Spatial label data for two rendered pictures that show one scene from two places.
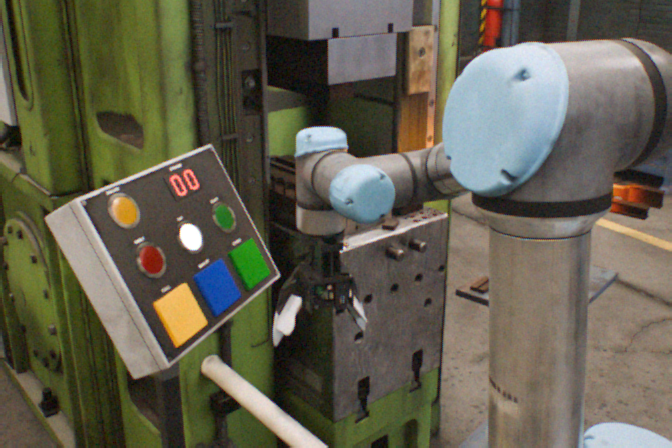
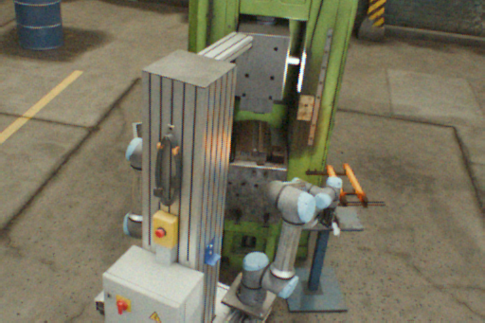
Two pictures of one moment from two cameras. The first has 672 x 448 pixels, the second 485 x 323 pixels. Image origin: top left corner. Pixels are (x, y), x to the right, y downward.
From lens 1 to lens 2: 2.45 m
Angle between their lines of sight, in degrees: 38
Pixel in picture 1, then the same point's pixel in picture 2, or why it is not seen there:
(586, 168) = (135, 162)
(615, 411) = (388, 300)
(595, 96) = (138, 152)
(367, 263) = (243, 172)
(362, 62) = (255, 106)
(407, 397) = (260, 227)
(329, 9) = (242, 87)
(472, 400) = (334, 260)
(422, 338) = (269, 209)
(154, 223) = not seen: hidden behind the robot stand
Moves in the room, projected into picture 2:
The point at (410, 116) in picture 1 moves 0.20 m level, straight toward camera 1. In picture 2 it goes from (299, 127) to (278, 135)
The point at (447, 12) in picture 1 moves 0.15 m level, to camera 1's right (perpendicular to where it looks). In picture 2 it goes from (327, 92) to (348, 100)
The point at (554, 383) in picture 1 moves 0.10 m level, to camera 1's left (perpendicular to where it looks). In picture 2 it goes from (134, 195) to (122, 186)
